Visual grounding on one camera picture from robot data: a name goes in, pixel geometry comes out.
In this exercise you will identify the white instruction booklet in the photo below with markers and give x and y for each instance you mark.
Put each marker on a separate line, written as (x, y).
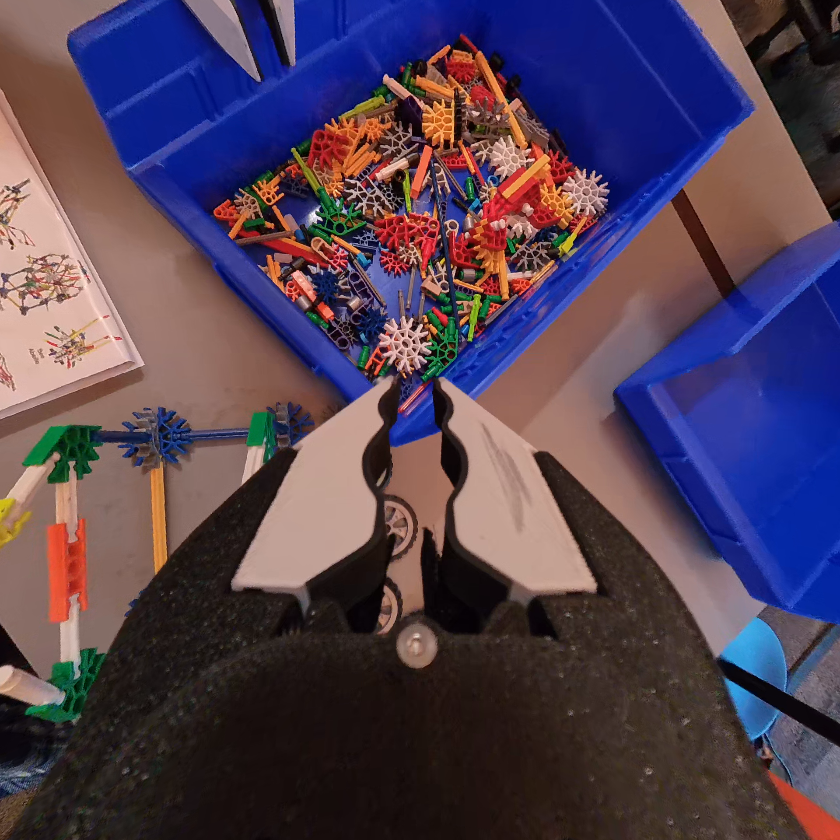
(98, 341)

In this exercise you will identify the toy construction frame model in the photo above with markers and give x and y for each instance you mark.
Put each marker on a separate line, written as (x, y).
(65, 571)

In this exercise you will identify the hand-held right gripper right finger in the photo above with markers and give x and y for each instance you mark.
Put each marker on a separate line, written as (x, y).
(518, 525)

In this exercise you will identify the grey toy wheel black tyre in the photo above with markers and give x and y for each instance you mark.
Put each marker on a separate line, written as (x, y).
(390, 604)
(401, 525)

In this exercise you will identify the blue plastic bin with tag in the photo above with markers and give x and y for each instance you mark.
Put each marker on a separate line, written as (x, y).
(623, 65)

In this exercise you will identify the yellow toy clip connector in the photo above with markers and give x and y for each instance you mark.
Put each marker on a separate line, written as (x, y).
(10, 525)

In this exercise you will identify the light blue round stool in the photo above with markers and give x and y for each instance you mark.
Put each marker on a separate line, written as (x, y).
(754, 649)

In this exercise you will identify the black metal bar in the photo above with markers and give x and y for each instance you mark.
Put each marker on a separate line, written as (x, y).
(787, 705)

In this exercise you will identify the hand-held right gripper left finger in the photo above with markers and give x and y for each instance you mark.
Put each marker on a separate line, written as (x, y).
(308, 518)

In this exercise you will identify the pile of colourful toy pieces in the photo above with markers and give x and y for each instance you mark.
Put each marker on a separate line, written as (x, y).
(407, 229)

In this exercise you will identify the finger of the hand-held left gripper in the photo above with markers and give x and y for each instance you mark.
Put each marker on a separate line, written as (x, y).
(279, 26)
(220, 26)

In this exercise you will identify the orange plastic tote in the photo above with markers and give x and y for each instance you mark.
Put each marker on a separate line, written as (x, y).
(814, 820)

